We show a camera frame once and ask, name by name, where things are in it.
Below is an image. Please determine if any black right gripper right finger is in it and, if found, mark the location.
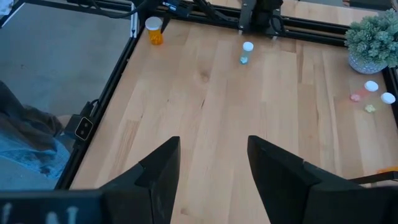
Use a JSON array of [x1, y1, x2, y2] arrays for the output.
[[248, 136, 368, 224]]

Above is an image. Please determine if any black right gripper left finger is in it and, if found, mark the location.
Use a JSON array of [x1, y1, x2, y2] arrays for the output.
[[101, 136, 182, 224]]

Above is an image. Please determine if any pink medicine bottle white cap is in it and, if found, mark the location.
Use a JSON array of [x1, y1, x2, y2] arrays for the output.
[[349, 80, 380, 103]]

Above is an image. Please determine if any yellow-green medicine bottle white cap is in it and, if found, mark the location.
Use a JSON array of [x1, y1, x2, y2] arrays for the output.
[[364, 91, 397, 114]]

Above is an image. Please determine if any blue medicine bottle white cap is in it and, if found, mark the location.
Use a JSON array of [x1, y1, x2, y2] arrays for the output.
[[238, 41, 255, 65]]

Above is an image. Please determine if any large orange medicine bottle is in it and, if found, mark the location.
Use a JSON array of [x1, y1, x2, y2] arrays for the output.
[[145, 16, 165, 46]]

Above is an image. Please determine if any person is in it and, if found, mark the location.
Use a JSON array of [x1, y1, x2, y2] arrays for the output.
[[0, 79, 74, 183]]

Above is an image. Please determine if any green plant in white pot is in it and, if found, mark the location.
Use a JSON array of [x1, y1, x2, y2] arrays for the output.
[[343, 8, 398, 75]]

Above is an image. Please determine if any black table-level camera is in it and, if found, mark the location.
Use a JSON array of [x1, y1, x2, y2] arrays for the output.
[[63, 107, 96, 142]]

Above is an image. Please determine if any black aluminium frame rail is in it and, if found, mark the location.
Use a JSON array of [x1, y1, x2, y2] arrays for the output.
[[381, 67, 398, 128], [133, 6, 351, 40], [54, 18, 147, 191]]

